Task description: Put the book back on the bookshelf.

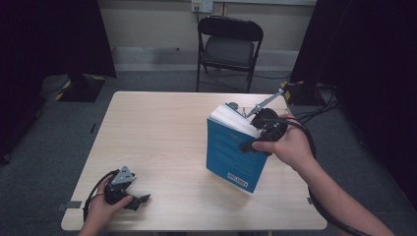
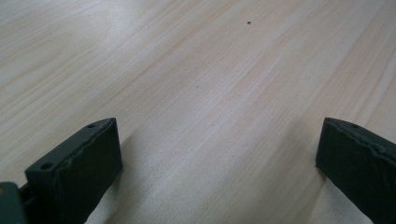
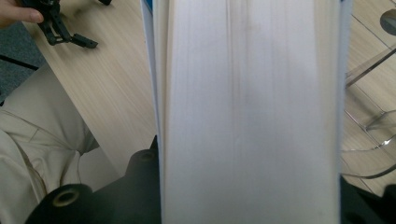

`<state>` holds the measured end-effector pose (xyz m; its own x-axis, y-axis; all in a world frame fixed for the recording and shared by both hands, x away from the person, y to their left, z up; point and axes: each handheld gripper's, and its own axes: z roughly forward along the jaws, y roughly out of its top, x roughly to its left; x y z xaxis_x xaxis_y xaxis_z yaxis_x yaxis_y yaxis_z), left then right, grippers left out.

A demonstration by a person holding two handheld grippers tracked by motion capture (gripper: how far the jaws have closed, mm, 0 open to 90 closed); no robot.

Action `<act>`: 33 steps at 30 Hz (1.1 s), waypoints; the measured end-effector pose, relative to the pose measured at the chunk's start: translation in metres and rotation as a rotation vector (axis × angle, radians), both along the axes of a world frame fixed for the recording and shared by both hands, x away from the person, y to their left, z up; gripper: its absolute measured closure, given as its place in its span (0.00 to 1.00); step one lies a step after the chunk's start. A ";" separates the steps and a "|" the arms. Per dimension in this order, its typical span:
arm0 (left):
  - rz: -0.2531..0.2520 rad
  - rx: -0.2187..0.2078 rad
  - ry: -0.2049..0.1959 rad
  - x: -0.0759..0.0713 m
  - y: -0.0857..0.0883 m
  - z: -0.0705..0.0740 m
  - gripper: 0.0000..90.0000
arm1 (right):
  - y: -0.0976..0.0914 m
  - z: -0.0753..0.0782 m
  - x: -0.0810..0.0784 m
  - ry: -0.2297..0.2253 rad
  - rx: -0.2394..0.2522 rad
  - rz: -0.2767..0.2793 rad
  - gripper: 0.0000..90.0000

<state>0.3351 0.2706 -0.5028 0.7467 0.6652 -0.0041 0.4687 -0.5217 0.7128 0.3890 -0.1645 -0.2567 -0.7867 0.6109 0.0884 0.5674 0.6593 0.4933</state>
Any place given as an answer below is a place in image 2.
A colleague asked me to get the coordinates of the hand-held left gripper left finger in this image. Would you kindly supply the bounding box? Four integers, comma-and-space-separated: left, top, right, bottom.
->
24, 117, 124, 224

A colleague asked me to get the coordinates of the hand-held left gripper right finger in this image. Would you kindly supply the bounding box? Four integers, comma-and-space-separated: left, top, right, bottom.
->
315, 117, 396, 224

